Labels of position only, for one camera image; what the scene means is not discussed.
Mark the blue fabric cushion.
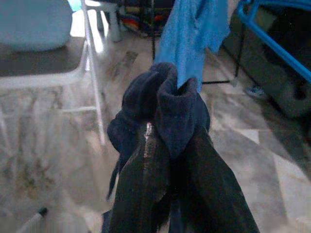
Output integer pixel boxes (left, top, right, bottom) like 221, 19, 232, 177
0, 0, 73, 52

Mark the grey green leather sofa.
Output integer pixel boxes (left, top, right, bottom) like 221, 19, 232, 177
223, 12, 311, 146

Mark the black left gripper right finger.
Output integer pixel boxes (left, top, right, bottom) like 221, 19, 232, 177
170, 128, 261, 233

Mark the grey folding chair white frame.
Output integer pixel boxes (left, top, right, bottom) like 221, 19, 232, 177
0, 0, 107, 151

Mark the blue plastic hanger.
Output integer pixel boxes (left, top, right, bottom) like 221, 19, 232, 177
237, 0, 311, 83

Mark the navy blue garment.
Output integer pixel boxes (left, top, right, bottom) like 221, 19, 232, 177
101, 62, 211, 233

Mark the white child chair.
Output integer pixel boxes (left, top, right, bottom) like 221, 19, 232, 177
85, 0, 124, 42

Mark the bright blue shirt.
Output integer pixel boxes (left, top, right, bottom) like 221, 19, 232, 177
154, 0, 231, 93

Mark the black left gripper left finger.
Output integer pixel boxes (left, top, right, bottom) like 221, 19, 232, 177
108, 122, 171, 233

